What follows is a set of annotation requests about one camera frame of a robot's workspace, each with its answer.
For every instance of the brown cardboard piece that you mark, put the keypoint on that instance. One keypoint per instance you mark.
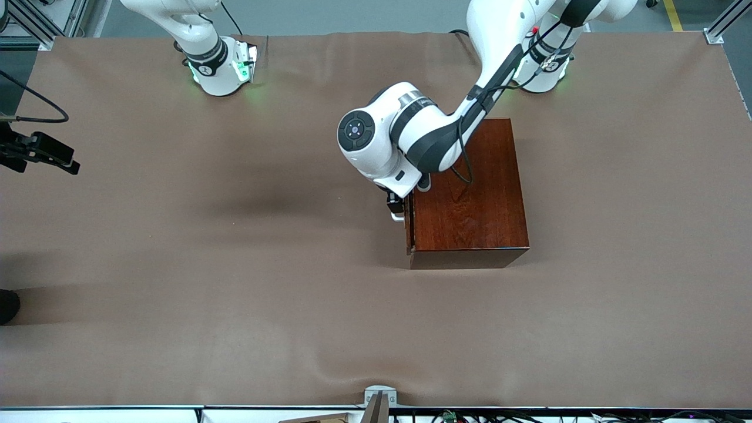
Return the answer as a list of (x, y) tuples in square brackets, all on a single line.
[(317, 418)]

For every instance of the brown table cover cloth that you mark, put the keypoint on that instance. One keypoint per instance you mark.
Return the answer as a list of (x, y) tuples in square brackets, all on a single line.
[(235, 323)]

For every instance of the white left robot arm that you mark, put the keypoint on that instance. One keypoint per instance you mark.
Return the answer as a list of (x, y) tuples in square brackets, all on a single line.
[(376, 135)]

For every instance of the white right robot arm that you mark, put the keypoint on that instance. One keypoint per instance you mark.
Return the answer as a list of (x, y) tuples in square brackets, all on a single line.
[(205, 53)]

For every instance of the aluminium frame profile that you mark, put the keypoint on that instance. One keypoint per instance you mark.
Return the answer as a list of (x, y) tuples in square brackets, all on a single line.
[(725, 23), (53, 17)]

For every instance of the dark brown wooden cabinet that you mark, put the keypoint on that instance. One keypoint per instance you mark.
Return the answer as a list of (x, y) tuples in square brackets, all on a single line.
[(482, 205)]

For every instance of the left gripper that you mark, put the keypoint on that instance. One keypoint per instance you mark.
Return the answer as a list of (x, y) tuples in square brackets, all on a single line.
[(395, 204)]

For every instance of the grey metal clamp bracket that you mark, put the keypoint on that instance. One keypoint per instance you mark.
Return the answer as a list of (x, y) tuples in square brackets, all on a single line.
[(380, 396)]

